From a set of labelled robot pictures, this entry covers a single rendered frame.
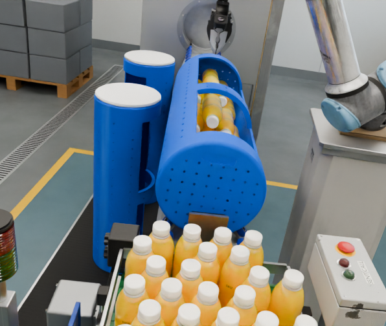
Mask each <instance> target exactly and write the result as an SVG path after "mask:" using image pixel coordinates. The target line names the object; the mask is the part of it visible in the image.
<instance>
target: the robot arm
mask: <svg viewBox="0 0 386 326"><path fill-rule="evenodd" d="M305 1H306V5H307V8H308V12H309V15H310V19H311V22H312V26H313V30H314V32H315V37H316V40H317V44H318V47H319V51H320V53H321V57H322V61H323V65H324V69H325V71H326V75H327V78H328V84H327V85H326V87H325V92H326V96H327V98H325V99H324V100H323V101H322V102H321V109H322V112H323V114H324V116H325V118H326V119H327V120H328V122H329V123H330V124H331V125H332V126H333V127H334V128H336V129H337V130H339V131H341V132H344V133H348V132H351V131H353V130H355V129H356V128H361V129H364V130H367V131H378V130H380V129H383V128H385V127H386V60H385V61H384V62H383V63H381V64H380V65H379V66H378V68H377V69H376V70H375V71H374V72H373V73H371V74H369V75H365V74H362V73H360V70H359V65H358V61H357V58H356V53H355V50H354V45H353V42H352V36H351V33H350V29H349V25H348V21H347V18H346V13H345V8H344V5H343V0H305ZM231 19H232V17H231V11H229V2H228V0H217V2H216V9H215V8H212V10H211V15H210V20H208V25H207V35H208V38H209V42H210V47H211V49H212V51H213V53H214V54H218V53H219V52H220V51H221V49H222V48H223V46H224V45H225V44H226V42H227V40H228V39H229V37H230V35H231V32H232V25H233V24H232V23H231ZM217 28H222V29H223V31H222V32H220V35H219V37H220V40H219V42H218V47H217V48H216V38H217V36H218V32H217V31H215V29H217Z"/></svg>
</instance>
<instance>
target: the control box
mask: <svg viewBox="0 0 386 326"><path fill-rule="evenodd" d="M315 241H316V243H315V244H314V248H313V251H312V255H311V258H310V261H309V264H308V271H309V273H310V277H311V280H312V283H313V287H314V290H315V293H316V296H317V300H318V302H319V306H320V309H321V312H322V315H323V319H324V322H325V325H326V326H384V324H385V321H386V288H385V287H384V285H383V283H382V281H381V279H380V277H379V275H378V273H377V271H376V269H375V267H374V265H373V263H372V261H371V259H370V257H369V255H368V253H367V251H366V250H365V247H364V246H363V243H362V242H361V239H357V238H350V237H339V236H332V235H320V234H318V235H317V238H316V240H315ZM341 241H346V242H348V243H350V244H352V245H353V246H354V248H355V250H354V252H352V253H345V252H343V251H341V250H340V249H339V248H338V246H337V245H338V243H339V242H341ZM341 258H346V259H348V260H349V262H350V265H349V267H343V266H341V265H340V264H339V260H340V259H341ZM362 262H363V263H362ZM363 264H364V265H363ZM361 266H362V267H361ZM363 266H364V268H363ZM345 270H352V271H353V272H354V273H355V278H354V279H348V278H346V277H345V276H344V275H343V273H344V271H345ZM366 270H367V271H366ZM365 271H366V272H365ZM364 273H365V274H364ZM369 276H370V277H369ZM367 277H368V278H369V279H367ZM369 280H370V281H369ZM371 280H372V281H371ZM368 281H369V283H368ZM370 282H371V283H370ZM372 283H373V284H372Z"/></svg>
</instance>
